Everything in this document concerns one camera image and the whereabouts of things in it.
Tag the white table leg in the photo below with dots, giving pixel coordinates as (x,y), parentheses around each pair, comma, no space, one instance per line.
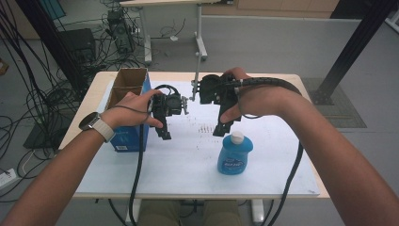
(135,212)
(258,212)

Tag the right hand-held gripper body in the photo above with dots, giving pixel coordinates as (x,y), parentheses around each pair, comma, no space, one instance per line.
(213,89)

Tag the person's right leg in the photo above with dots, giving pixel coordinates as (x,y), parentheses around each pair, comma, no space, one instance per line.
(222,213)

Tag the black floor plate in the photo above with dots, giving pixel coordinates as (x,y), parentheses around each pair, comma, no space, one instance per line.
(40,138)

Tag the black computer tower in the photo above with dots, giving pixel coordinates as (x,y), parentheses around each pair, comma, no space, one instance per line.
(120,31)

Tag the white power strip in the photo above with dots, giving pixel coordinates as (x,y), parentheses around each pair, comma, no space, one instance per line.
(7,178)

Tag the person's left hand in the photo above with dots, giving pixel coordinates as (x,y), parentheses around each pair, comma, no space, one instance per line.
(128,109)

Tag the wristwatch with white band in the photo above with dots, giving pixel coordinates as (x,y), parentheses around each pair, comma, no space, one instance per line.
(89,121)

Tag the person's left leg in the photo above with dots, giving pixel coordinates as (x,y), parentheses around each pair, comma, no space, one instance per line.
(160,213)

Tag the blue cardboard box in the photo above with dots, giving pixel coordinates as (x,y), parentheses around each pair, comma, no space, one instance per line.
(131,138)

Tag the white table mat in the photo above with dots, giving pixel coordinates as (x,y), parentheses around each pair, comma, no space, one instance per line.
(188,169)

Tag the person's right hand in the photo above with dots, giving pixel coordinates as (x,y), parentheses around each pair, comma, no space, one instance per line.
(263,102)

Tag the white desk with wooden top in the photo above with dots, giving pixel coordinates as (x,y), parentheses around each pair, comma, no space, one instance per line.
(146,37)

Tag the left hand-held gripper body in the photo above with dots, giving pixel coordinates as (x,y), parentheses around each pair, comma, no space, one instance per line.
(167,105)

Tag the blue bottle with white cap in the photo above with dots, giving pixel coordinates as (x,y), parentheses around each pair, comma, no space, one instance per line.
(233,157)

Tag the dark gray floor mat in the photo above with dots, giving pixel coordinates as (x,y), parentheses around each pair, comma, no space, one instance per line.
(345,109)

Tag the person's leg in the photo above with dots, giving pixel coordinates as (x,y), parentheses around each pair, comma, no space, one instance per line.
(160,213)
(222,213)

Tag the black metal post with base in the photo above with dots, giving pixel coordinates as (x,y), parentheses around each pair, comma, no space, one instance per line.
(357,40)

